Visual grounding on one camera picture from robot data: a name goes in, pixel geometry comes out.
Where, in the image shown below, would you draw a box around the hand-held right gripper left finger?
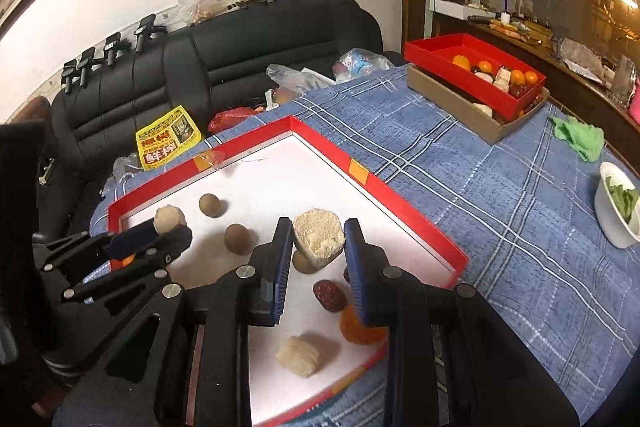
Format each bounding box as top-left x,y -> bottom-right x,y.
52,217 -> 296,427

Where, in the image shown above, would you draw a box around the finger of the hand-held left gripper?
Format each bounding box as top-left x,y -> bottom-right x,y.
32,219 -> 161,280
62,227 -> 193,303

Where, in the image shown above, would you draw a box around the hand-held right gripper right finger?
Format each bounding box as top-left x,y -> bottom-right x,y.
343,218 -> 581,427

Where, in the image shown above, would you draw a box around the brown longan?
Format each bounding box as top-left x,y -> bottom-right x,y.
224,223 -> 257,254
292,251 -> 316,274
198,193 -> 226,218

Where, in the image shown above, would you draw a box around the beige rice cake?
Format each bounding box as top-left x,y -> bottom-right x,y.
292,208 -> 347,269
153,204 -> 187,235
276,333 -> 321,379

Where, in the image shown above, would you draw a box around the red tray with white inside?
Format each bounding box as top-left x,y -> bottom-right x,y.
107,116 -> 470,427

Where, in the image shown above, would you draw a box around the crumpled clear plastic bag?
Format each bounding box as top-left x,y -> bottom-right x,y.
100,152 -> 146,198

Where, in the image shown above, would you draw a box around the yellow printed packet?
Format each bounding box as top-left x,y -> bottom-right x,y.
135,105 -> 202,171

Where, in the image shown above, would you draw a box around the black gadget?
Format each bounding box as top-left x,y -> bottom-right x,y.
134,14 -> 168,52
75,47 -> 101,88
61,62 -> 81,95
102,32 -> 132,70

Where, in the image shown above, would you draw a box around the red plastic bag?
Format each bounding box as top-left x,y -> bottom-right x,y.
207,106 -> 266,134

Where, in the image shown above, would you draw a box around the clear plastic bag with fruit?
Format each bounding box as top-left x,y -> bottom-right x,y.
265,63 -> 336,105

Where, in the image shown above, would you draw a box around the brown cardboard box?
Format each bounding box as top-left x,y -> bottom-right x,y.
406,64 -> 551,145

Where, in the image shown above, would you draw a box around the blue and white packet bag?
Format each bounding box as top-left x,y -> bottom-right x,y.
332,48 -> 396,84

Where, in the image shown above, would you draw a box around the black leather sofa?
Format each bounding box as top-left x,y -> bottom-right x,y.
30,0 -> 406,228

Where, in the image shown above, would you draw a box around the red box with snacks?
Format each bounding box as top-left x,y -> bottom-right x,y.
404,33 -> 547,120

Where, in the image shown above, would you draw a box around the white bowl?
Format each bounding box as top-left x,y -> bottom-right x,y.
594,161 -> 640,250

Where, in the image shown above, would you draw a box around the green cloth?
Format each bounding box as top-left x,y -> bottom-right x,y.
549,114 -> 606,162

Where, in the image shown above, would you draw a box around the green leafy vegetables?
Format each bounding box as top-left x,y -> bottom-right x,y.
605,177 -> 640,225

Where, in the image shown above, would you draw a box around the white flat box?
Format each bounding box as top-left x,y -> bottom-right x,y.
430,0 -> 493,20

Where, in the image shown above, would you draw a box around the pink bottle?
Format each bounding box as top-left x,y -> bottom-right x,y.
627,79 -> 640,125

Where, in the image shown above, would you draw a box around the clear glass cup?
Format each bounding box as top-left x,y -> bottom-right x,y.
611,56 -> 636,108

